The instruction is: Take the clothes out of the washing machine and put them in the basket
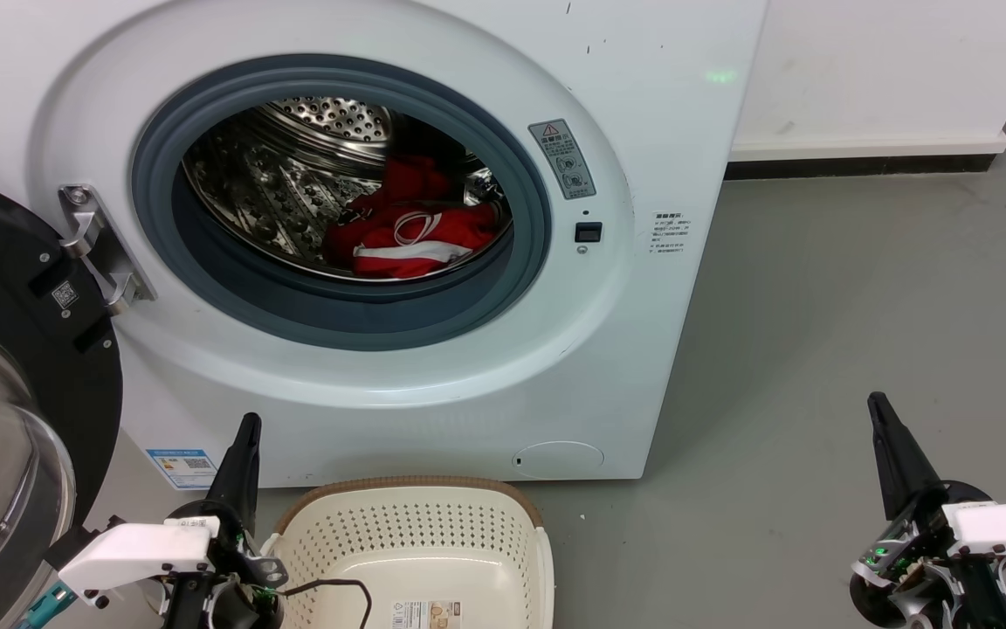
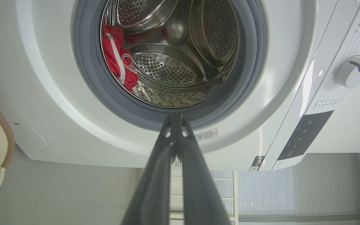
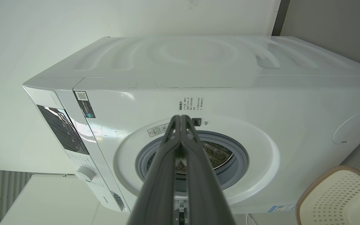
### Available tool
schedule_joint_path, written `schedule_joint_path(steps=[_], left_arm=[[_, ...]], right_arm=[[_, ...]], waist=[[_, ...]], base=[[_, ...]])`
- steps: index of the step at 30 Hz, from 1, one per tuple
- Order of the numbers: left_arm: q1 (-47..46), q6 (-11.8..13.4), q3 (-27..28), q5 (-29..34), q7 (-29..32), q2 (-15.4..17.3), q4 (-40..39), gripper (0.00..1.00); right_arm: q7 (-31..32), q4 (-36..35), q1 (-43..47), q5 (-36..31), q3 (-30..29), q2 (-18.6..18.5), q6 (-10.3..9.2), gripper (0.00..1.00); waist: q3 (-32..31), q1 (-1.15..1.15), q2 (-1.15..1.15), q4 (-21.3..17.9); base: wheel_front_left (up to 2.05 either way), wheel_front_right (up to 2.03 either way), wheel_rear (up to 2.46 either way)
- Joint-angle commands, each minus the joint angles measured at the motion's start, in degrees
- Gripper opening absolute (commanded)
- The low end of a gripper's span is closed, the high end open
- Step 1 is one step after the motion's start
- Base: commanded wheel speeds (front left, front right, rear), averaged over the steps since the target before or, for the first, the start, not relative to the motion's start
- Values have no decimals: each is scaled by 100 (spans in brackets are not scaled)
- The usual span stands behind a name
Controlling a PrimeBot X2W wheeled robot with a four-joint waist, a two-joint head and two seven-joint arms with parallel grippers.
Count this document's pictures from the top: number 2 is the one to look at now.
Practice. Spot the grey warning sticker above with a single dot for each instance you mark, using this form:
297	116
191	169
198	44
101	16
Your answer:
206	135

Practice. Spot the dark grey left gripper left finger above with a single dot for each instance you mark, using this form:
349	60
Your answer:
155	187

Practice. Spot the grey rubber door gasket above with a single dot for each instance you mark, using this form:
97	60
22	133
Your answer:
87	72

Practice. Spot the grey ribbed blind panel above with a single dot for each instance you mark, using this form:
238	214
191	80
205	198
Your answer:
298	184

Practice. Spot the round white filter cover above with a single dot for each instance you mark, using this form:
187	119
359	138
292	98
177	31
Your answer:
28	137

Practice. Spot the small text sticker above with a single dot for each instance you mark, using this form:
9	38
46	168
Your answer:
177	163

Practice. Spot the red garment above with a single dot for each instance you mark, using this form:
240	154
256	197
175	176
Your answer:
114	56

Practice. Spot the dark grey touch control panel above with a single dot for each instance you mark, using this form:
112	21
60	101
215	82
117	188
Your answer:
306	134

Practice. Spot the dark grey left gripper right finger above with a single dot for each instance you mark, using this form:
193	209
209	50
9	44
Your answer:
198	193

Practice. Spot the black label with QR code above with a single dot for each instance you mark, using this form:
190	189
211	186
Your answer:
257	163

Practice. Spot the stainless steel washing machine drum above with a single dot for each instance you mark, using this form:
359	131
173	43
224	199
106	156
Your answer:
167	65

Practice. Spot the white front-load washing machine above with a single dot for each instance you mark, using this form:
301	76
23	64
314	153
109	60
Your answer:
36	62

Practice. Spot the white round control knob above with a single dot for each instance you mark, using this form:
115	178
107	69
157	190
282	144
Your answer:
352	72

